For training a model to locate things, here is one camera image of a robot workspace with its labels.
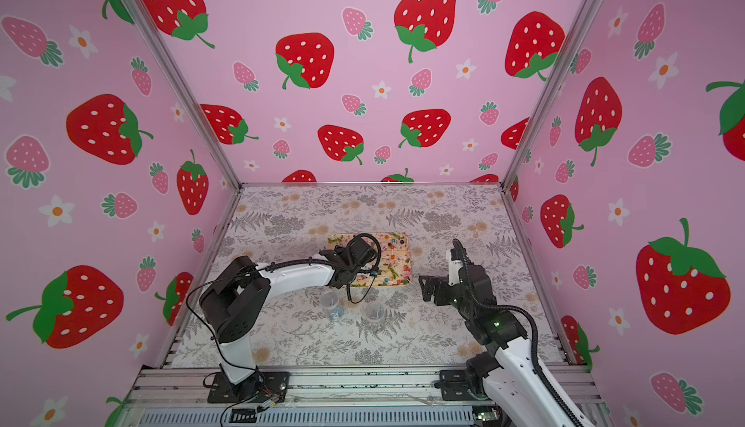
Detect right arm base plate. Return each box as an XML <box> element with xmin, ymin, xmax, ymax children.
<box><xmin>435</xmin><ymin>370</ymin><xmax>489</xmax><ymax>401</ymax></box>

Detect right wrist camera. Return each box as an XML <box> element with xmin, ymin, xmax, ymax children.
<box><xmin>446</xmin><ymin>248</ymin><xmax>471</xmax><ymax>286</ymax></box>

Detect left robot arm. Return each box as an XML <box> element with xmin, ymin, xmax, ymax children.
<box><xmin>198</xmin><ymin>233</ymin><xmax>382</xmax><ymax>390</ymax></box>

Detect candies on tray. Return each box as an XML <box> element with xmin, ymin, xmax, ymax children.
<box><xmin>378</xmin><ymin>234</ymin><xmax>411</xmax><ymax>267</ymax></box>

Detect floral rectangular tray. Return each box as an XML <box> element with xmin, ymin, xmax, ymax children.
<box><xmin>327</xmin><ymin>232</ymin><xmax>412</xmax><ymax>287</ymax></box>

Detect aluminium front rail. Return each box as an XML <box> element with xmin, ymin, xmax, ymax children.
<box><xmin>118</xmin><ymin>365</ymin><xmax>527</xmax><ymax>426</ymax></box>

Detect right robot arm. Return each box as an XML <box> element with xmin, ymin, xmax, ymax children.
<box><xmin>418</xmin><ymin>239</ymin><xmax>593</xmax><ymax>426</ymax></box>

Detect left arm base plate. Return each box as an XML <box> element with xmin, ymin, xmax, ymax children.
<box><xmin>207</xmin><ymin>371</ymin><xmax>290</xmax><ymax>404</ymax></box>

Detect clear jar blue candies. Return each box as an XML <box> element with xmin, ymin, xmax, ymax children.
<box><xmin>319</xmin><ymin>290</ymin><xmax>343</xmax><ymax>320</ymax></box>

